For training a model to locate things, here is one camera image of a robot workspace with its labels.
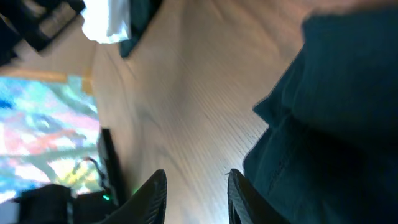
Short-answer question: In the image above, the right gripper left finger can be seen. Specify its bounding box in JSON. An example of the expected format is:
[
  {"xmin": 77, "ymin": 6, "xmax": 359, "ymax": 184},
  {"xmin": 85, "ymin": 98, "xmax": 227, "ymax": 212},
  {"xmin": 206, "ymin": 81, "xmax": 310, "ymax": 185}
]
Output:
[{"xmin": 100, "ymin": 169, "xmax": 167, "ymax": 224}]

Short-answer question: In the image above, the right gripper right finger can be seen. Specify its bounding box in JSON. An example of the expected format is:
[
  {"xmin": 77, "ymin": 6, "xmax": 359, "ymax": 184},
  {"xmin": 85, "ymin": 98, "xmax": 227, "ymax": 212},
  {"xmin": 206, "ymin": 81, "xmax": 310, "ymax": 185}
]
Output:
[{"xmin": 227, "ymin": 169, "xmax": 289, "ymax": 224}]

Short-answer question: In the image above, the black t-shirt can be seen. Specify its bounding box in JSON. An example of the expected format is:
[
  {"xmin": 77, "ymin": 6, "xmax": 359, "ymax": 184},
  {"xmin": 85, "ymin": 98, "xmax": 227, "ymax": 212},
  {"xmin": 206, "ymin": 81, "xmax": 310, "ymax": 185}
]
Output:
[{"xmin": 243, "ymin": 6, "xmax": 397, "ymax": 223}]

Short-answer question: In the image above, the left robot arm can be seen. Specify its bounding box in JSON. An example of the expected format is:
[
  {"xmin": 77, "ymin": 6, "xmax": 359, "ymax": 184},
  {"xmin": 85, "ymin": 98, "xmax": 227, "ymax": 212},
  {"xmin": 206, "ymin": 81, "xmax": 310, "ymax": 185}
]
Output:
[{"xmin": 1, "ymin": 0, "xmax": 85, "ymax": 66}]

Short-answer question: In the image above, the white folded t-shirt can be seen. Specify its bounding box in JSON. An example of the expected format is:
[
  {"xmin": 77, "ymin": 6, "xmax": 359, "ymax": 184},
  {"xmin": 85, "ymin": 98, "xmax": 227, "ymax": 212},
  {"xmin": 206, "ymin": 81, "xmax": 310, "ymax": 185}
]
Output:
[{"xmin": 81, "ymin": 0, "xmax": 131, "ymax": 44}]

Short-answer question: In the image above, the black folded garment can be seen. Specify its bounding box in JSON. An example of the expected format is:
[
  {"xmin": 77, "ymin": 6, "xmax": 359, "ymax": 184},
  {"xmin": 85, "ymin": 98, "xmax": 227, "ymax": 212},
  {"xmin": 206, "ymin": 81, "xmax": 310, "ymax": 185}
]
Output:
[{"xmin": 119, "ymin": 0, "xmax": 162, "ymax": 58}]

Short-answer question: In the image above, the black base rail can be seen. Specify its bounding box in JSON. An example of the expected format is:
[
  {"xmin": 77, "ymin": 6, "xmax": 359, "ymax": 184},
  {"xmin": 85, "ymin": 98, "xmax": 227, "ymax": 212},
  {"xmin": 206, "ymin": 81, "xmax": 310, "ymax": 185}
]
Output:
[{"xmin": 12, "ymin": 129, "xmax": 127, "ymax": 224}]

